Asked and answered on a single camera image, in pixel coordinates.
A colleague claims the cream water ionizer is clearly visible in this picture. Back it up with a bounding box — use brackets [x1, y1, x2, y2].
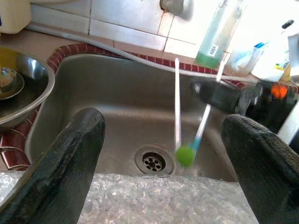
[0, 0, 32, 35]

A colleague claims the bubble wrap sheet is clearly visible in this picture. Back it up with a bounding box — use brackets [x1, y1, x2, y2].
[0, 171, 260, 224]

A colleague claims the steel sink basin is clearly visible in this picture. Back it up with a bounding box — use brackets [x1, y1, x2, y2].
[24, 52, 247, 183]

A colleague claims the clear soap bottle blue cap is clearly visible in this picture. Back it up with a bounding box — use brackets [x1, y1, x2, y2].
[195, 0, 246, 69]

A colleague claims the white plastic stick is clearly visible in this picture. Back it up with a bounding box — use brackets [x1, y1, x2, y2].
[174, 57, 183, 151]

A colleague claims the chrome hanging pipe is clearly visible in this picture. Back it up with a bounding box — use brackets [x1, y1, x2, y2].
[160, 0, 194, 21]

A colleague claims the steel bowl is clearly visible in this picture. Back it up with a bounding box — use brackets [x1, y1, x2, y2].
[0, 46, 56, 132]

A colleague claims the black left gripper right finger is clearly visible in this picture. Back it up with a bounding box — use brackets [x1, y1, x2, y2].
[221, 113, 299, 224]

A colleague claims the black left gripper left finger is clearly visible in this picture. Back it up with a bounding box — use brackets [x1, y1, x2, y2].
[0, 107, 106, 224]

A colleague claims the grey drain hose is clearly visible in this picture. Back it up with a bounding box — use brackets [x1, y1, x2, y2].
[25, 23, 260, 84]

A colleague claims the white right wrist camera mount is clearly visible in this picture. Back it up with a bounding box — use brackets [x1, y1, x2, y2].
[277, 102, 299, 146]

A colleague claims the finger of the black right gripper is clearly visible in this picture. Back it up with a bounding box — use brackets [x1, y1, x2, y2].
[190, 79, 242, 113]

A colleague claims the clear plastic cup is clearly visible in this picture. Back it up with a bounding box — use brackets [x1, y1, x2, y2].
[228, 42, 260, 77]

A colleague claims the white detergent bottle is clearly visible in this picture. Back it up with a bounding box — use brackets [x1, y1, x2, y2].
[251, 21, 299, 83]

